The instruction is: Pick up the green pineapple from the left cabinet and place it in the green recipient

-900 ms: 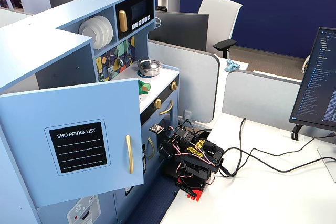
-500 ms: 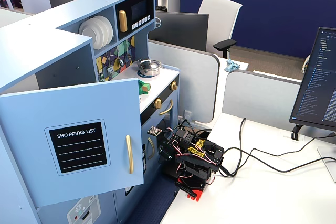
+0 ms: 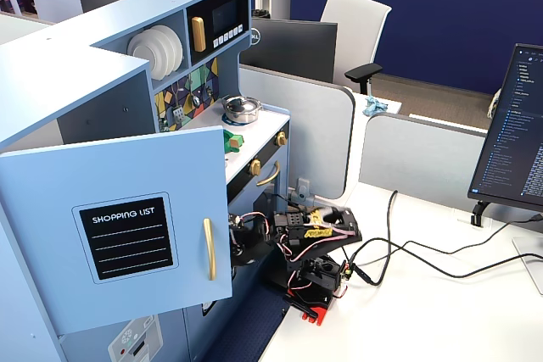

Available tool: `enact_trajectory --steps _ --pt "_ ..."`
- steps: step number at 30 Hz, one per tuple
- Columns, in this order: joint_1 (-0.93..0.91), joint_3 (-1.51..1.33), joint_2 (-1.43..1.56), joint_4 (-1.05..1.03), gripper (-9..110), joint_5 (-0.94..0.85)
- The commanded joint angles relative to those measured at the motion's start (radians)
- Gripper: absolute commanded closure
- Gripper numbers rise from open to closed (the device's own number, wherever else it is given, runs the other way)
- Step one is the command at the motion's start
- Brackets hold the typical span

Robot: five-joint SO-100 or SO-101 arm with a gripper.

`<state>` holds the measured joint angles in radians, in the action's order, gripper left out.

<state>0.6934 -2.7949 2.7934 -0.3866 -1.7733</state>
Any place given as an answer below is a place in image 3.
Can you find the grey ice dispenser sticker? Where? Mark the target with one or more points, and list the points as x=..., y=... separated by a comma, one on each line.
x=136, y=338

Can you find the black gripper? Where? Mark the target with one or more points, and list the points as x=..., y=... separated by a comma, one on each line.
x=238, y=247

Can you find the large white plate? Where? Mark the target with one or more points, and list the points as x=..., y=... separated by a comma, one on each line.
x=176, y=46

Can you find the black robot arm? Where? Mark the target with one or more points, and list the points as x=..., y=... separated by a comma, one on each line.
x=318, y=226

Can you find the white office chair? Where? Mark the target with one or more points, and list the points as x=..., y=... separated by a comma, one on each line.
x=354, y=27

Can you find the blue cabinet door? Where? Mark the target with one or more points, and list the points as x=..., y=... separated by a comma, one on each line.
x=51, y=175

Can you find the black toy microwave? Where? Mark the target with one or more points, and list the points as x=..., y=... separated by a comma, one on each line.
x=225, y=14

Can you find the grey partition clamp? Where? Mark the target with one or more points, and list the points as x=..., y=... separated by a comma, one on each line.
x=302, y=190

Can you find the computer monitor showing code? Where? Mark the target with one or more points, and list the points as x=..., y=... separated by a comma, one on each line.
x=513, y=133

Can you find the small white plate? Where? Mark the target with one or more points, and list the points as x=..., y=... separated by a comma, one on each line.
x=142, y=50

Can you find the black shopping list label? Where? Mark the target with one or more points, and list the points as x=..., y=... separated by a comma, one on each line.
x=127, y=237

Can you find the medium white plate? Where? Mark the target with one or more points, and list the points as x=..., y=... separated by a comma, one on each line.
x=163, y=50

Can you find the silver toy pot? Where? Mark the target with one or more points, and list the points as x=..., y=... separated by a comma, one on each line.
x=242, y=108

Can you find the black Dell monitor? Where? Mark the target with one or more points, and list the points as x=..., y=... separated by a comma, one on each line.
x=292, y=48

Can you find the dark blue mat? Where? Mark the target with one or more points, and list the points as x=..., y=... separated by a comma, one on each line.
x=242, y=328

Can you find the silver monitor stand base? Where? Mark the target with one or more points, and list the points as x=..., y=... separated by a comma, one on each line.
x=532, y=264

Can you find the blue crumpled cloth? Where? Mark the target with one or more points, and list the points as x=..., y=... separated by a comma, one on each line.
x=373, y=107

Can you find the gold stove knob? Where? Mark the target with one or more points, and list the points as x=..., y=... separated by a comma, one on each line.
x=255, y=167
x=281, y=139

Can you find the green cup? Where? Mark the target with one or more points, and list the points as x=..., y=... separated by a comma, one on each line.
x=234, y=141

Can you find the grey desk partition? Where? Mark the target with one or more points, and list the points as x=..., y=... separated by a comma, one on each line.
x=420, y=158
x=305, y=133

